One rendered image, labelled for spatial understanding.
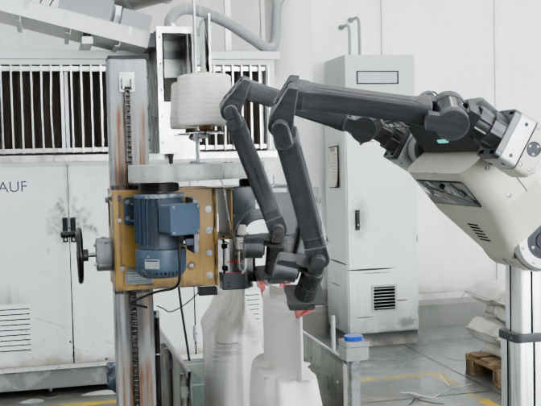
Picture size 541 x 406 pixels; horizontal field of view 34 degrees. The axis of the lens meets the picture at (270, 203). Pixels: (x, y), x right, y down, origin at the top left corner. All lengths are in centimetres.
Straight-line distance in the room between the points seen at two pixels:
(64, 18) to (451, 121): 349
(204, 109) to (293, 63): 346
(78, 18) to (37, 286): 161
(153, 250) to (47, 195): 294
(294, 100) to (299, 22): 412
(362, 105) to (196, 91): 75
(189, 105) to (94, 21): 263
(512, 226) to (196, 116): 96
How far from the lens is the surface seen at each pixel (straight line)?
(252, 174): 260
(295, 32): 610
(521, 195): 228
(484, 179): 223
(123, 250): 282
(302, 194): 214
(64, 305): 558
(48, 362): 564
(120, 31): 523
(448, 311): 760
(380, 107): 203
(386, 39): 738
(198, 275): 286
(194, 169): 267
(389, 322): 679
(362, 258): 665
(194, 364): 466
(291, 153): 208
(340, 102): 202
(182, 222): 257
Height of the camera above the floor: 143
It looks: 3 degrees down
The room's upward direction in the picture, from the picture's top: 1 degrees counter-clockwise
